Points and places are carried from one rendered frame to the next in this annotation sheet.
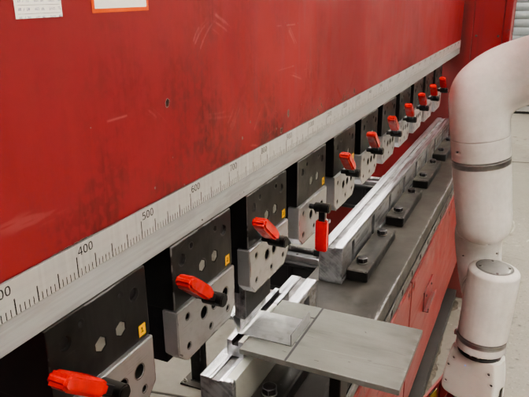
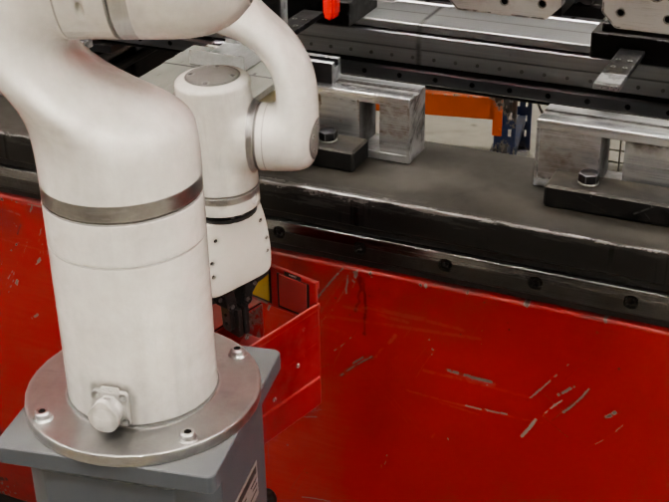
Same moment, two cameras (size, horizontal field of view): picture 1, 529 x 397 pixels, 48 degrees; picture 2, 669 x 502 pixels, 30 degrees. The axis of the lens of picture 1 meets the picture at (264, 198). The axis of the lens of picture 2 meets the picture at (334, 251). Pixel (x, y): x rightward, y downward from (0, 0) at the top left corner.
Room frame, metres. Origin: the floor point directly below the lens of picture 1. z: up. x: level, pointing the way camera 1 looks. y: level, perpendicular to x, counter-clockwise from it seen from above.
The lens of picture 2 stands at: (1.04, -1.68, 1.58)
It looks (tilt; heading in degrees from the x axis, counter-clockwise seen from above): 28 degrees down; 90
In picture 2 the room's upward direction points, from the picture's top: 1 degrees counter-clockwise
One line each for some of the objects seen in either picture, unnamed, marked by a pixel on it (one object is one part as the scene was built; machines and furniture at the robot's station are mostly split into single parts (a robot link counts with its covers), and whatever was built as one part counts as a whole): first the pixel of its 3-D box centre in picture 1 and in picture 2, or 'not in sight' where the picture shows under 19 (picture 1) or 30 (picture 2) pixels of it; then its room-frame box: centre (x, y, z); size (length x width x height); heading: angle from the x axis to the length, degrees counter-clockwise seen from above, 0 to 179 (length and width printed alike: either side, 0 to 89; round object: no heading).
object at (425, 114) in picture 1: (417, 95); not in sight; (2.17, -0.56, 1.19); 0.15 x 0.09 x 0.17; 155
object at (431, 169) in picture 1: (427, 173); not in sight; (2.17, -0.63, 0.89); 0.30 x 0.05 x 0.03; 155
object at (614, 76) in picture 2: not in sight; (629, 50); (1.44, -0.04, 1.01); 0.26 x 0.12 x 0.05; 65
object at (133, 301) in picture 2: not in sight; (134, 296); (0.88, -0.84, 1.09); 0.19 x 0.19 x 0.18
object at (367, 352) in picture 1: (333, 341); (202, 86); (0.86, -0.11, 1.00); 0.26 x 0.18 x 0.01; 65
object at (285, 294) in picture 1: (260, 320); (272, 61); (0.95, 0.01, 0.99); 0.20 x 0.03 x 0.03; 155
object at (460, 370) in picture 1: (475, 370); (228, 240); (0.91, -0.38, 0.90); 0.10 x 0.07 x 0.11; 43
